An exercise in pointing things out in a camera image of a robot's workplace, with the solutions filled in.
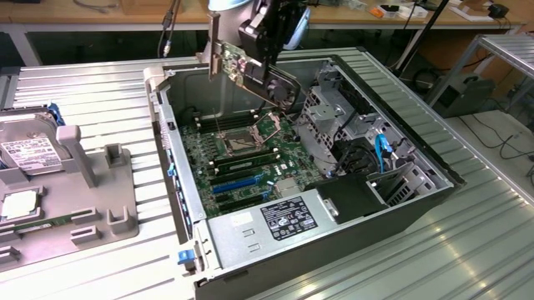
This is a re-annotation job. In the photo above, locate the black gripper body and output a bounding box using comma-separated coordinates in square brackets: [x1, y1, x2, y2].
[259, 0, 299, 54]

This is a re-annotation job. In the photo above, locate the green low-profile graphics card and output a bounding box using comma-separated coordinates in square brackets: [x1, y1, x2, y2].
[206, 11, 303, 114]

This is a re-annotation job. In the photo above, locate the wooden desk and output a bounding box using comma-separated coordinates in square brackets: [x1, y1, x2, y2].
[0, 0, 528, 32]

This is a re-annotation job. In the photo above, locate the black RAM slot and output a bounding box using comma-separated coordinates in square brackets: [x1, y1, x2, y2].
[199, 118, 258, 132]
[194, 108, 255, 121]
[208, 147, 274, 164]
[211, 151, 275, 168]
[195, 111, 257, 124]
[196, 115, 258, 128]

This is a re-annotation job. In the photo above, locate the silver perforated drive cage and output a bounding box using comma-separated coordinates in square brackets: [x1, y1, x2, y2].
[297, 61, 379, 176]

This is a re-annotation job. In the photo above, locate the orange and white box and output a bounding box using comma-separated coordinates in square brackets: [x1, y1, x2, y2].
[369, 4, 430, 19]

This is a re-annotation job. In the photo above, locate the thin metal locking lever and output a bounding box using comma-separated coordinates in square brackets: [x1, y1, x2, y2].
[211, 107, 225, 140]

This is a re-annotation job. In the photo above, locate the metal socket cover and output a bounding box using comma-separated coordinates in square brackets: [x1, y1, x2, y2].
[250, 111, 286, 143]

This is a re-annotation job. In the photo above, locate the black stand pole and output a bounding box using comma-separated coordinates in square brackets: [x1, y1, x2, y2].
[394, 0, 451, 76]

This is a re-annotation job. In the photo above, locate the green motherboard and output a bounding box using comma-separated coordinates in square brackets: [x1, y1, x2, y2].
[179, 111, 331, 219]

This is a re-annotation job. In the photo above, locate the black expansion slot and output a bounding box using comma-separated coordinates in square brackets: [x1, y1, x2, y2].
[208, 174, 258, 188]
[216, 196, 269, 214]

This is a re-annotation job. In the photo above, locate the white flat box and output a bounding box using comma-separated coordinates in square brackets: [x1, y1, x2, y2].
[449, 0, 494, 23]

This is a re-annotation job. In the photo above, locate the blue card retainer clip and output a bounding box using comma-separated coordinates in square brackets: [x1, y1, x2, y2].
[164, 149, 176, 179]

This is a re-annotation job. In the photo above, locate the silver chipset heatsink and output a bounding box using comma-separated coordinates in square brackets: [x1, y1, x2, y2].
[273, 178, 305, 198]

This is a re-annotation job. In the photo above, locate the black box device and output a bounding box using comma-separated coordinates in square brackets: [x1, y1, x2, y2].
[433, 76, 497, 119]

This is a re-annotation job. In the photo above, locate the black power adapter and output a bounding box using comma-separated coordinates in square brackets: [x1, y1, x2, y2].
[488, 3, 512, 19]

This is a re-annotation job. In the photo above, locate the black plastic air shroud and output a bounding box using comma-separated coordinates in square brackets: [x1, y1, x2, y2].
[303, 174, 390, 226]

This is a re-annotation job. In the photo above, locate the grey disk bay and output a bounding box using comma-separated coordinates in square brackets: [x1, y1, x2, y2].
[365, 162, 433, 209]

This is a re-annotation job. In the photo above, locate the grey power supply unit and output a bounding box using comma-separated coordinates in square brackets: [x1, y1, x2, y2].
[206, 187, 339, 269]

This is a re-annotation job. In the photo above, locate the hard disk with white label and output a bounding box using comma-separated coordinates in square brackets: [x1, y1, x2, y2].
[0, 101, 67, 176]

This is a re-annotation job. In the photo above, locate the grey parts rack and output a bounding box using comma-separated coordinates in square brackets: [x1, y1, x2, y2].
[0, 124, 142, 269]

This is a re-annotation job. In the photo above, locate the open black PC case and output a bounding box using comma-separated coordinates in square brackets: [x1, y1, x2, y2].
[143, 53, 467, 300]

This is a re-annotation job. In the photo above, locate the blue case latch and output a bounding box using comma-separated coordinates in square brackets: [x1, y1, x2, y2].
[176, 249, 196, 266]

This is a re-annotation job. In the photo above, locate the silver CPU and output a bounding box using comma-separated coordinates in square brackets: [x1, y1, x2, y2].
[0, 190, 42, 219]

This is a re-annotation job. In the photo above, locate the thin grey braided cable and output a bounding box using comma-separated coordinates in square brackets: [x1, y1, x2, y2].
[160, 0, 182, 59]

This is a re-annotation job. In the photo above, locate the blue data wire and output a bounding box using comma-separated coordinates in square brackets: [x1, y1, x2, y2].
[375, 133, 394, 174]

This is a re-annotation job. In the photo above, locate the aluminium frame table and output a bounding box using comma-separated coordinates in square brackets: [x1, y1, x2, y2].
[425, 33, 534, 109]

